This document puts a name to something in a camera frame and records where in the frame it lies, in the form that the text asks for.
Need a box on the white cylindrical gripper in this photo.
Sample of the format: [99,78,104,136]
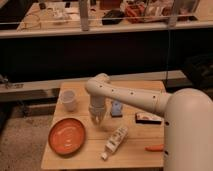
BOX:
[89,106,107,125]

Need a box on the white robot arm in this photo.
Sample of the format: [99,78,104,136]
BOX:
[85,73,213,171]

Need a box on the orange ceramic bowl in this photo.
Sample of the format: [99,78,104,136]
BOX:
[48,118,86,155]

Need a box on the blue sponge block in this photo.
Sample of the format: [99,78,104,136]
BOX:
[110,101,123,117]

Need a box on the white plastic cup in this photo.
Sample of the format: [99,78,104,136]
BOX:
[59,90,77,111]

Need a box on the white bottle with label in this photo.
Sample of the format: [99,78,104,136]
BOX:
[101,126,128,160]

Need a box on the black and white box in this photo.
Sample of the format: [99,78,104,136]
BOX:
[135,113,162,124]

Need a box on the orange carrot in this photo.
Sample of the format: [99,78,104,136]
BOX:
[145,144,164,152]

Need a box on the black bag on bench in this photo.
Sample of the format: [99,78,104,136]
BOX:
[102,10,124,25]

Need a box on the red tool clutter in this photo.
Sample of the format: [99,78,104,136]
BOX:
[125,4,146,23]

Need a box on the grey metal rail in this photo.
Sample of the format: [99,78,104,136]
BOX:
[0,70,188,102]

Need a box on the grey metal post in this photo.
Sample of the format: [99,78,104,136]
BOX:
[79,0,89,31]
[167,0,182,28]

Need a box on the grey metal post right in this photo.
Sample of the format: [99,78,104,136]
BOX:
[167,0,182,28]

